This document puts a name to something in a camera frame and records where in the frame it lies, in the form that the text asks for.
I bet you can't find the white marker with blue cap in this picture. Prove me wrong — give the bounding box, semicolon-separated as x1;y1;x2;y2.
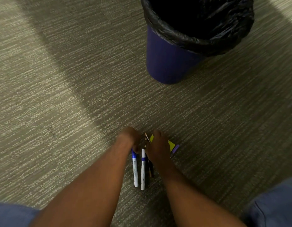
131;149;139;188
140;148;146;190

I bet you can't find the black plastic bin liner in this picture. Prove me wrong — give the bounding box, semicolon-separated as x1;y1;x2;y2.
140;0;255;57

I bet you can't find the black pen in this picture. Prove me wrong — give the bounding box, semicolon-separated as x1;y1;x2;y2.
147;156;154;178

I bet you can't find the yellow paper note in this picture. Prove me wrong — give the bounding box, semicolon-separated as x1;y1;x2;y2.
149;134;176;153

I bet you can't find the person's leg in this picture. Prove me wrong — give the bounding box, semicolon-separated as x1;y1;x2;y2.
245;176;292;227
0;202;40;227

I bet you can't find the purple pen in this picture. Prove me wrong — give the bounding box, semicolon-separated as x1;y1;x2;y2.
170;144;180;159

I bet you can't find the person's right hand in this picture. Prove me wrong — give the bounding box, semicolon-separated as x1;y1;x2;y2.
145;130;173;169

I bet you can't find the person's right forearm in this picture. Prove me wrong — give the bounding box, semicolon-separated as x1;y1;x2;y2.
158;163;247;227

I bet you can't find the person's left leg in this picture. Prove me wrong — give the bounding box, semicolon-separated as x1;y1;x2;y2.
0;202;40;227

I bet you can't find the person's left forearm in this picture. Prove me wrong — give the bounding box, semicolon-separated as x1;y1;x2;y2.
30;146;133;227

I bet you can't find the person's right leg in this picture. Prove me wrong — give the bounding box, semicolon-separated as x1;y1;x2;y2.
245;176;292;227

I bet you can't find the blue trash bin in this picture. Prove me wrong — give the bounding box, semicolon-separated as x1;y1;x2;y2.
146;24;207;84

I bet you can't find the person's left hand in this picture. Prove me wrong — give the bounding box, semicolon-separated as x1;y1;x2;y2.
116;127;142;154

